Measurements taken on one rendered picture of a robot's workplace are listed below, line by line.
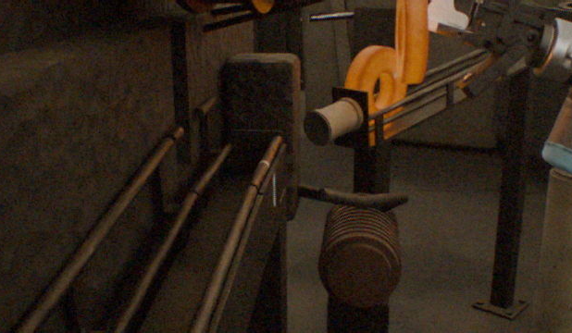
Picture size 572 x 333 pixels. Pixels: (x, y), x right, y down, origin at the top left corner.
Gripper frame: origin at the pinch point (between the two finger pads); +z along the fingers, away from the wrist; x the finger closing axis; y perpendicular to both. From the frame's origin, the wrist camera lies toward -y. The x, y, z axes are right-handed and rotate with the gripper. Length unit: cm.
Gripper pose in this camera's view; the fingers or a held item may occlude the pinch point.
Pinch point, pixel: (411, 19)
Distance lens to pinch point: 107.3
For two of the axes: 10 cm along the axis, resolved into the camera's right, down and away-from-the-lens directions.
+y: 2.7, -9.2, -3.0
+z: -9.6, -2.9, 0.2
